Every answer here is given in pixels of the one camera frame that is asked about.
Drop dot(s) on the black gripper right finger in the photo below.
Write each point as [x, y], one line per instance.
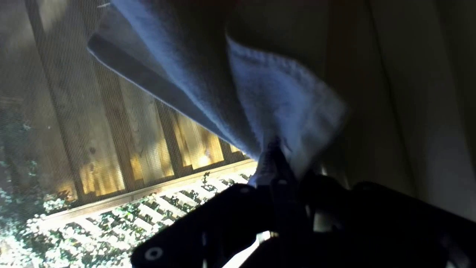
[304, 209]

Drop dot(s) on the wooden plank fence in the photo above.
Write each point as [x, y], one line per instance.
[109, 143]

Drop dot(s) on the white cloth towel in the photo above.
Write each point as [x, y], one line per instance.
[239, 84]

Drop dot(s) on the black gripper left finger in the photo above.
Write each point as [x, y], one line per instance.
[282, 209]

